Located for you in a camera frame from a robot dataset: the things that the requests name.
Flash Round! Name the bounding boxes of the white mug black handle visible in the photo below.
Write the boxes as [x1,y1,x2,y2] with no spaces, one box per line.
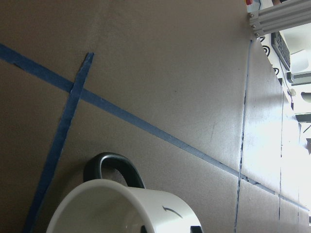
[47,152,203,233]

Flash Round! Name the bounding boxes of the black keyboard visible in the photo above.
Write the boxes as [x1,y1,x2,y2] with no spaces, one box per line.
[271,32,291,71]

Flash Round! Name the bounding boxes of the aluminium frame post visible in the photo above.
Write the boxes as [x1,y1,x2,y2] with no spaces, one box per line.
[248,0,311,37]

